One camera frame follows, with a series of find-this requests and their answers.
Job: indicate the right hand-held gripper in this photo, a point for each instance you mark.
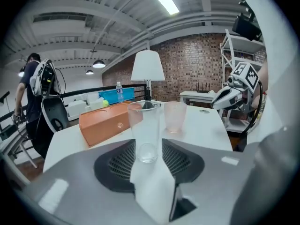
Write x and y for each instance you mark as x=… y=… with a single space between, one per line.
x=248 y=75

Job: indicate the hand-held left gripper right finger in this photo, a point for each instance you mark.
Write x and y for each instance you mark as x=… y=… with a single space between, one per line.
x=211 y=184

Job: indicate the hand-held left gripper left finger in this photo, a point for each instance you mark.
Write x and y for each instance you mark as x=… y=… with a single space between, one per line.
x=82 y=184

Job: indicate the clear drinking glass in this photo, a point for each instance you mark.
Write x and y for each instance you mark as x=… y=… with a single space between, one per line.
x=144 y=130

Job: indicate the person's right forearm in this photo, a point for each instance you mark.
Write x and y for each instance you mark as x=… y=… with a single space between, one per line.
x=263 y=78

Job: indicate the black router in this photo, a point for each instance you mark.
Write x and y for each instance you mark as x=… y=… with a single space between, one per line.
x=203 y=89

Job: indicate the white side desk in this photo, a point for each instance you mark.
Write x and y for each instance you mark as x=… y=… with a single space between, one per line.
x=197 y=96

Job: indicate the white metal shelf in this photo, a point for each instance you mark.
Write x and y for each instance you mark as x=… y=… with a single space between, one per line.
x=236 y=46

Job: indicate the person's white t-shirt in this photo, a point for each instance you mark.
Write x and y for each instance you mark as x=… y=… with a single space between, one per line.
x=281 y=67

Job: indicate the orange wooden tray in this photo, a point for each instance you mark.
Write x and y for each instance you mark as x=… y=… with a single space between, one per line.
x=103 y=124

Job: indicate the white storage box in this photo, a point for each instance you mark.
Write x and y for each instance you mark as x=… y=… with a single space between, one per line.
x=77 y=110

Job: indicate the grey office chair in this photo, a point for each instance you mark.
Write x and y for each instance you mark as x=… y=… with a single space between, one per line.
x=55 y=111

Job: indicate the white table lamp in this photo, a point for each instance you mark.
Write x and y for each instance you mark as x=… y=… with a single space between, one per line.
x=147 y=65

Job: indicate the yellow-green packet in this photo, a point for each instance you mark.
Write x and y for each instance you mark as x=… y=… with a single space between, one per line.
x=106 y=102

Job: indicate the black metal railing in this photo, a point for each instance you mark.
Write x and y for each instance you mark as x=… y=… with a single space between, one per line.
x=82 y=92

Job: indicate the blue plastic bin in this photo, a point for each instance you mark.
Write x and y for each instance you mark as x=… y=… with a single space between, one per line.
x=110 y=96

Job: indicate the clear water bottle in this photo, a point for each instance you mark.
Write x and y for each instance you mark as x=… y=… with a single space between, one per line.
x=119 y=94

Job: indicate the black pendant lamp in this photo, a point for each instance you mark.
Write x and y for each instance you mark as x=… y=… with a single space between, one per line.
x=89 y=72
x=21 y=74
x=99 y=64

